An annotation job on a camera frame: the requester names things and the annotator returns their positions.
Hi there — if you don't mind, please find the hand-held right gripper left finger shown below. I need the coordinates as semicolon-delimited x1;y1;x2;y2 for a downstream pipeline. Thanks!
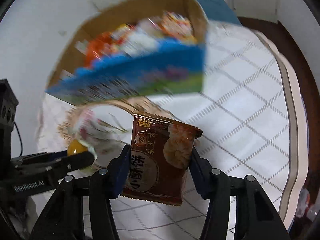
31;145;133;240

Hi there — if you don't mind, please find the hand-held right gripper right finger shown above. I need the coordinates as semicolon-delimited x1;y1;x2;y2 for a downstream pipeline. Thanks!
190;146;292;240

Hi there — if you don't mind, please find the ornate carved floral tray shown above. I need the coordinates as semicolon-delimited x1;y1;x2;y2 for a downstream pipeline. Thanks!
57;97;175;175

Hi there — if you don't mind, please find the black cable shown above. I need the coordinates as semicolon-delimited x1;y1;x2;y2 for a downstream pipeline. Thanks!
14;121;24;157

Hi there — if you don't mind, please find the bag of colourful candy balls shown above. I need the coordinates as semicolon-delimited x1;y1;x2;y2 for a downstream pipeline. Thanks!
67;130;98;161

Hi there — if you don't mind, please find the shiny orange snack packet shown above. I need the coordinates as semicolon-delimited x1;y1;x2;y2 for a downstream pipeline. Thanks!
84;31;123;65

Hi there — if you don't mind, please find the brown snack packet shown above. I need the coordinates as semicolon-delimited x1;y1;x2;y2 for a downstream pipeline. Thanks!
120;109;203;207

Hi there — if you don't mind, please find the white and orange snack packet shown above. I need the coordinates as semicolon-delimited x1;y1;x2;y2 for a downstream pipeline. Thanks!
156;11;198;44

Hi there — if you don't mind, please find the clear plastic wrapper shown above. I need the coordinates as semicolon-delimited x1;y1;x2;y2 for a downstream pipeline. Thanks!
296;187;320;219

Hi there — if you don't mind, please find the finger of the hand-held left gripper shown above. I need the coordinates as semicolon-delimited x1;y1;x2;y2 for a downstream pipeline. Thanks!
10;151;68;167
46;151;97;178

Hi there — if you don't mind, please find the white quilted tablecloth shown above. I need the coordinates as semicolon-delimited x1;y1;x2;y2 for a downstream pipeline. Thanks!
30;22;310;240

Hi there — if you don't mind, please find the blue and green cardboard box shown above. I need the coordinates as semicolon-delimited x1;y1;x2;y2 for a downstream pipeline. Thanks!
45;0;242;105

